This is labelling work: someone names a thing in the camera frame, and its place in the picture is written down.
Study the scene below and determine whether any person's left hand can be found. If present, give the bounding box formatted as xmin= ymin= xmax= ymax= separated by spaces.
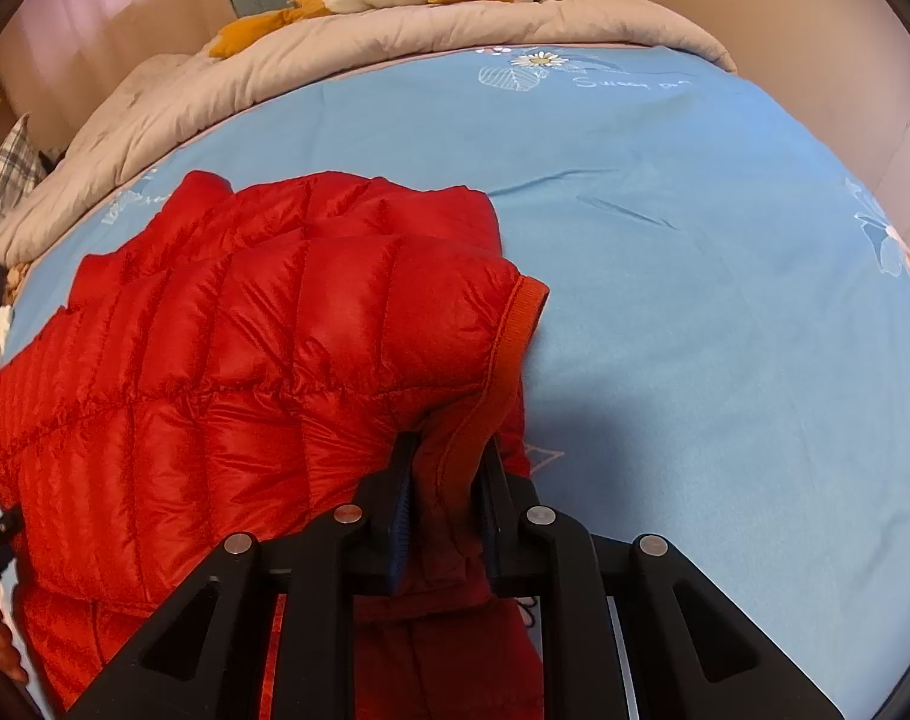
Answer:
xmin=0 ymin=607 xmax=30 ymax=683

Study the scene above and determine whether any pink curtain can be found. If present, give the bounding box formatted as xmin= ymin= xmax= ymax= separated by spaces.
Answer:
xmin=0 ymin=0 xmax=231 ymax=151

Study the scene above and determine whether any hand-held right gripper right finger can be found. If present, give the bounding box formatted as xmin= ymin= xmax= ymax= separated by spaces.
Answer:
xmin=470 ymin=439 xmax=846 ymax=720

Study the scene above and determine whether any red down jacket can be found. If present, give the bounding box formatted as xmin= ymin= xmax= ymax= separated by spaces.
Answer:
xmin=0 ymin=171 xmax=550 ymax=720

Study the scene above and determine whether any large plaid pillow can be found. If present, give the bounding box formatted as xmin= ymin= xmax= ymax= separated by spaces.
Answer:
xmin=0 ymin=112 xmax=43 ymax=237

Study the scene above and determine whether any blue floral bed sheet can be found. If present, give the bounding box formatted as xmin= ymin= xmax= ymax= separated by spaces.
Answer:
xmin=0 ymin=41 xmax=910 ymax=720

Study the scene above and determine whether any grey duvet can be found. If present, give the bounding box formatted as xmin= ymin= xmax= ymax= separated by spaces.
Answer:
xmin=0 ymin=0 xmax=737 ymax=267

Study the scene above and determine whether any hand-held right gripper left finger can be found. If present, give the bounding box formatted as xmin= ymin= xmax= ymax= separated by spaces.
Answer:
xmin=65 ymin=435 xmax=426 ymax=720

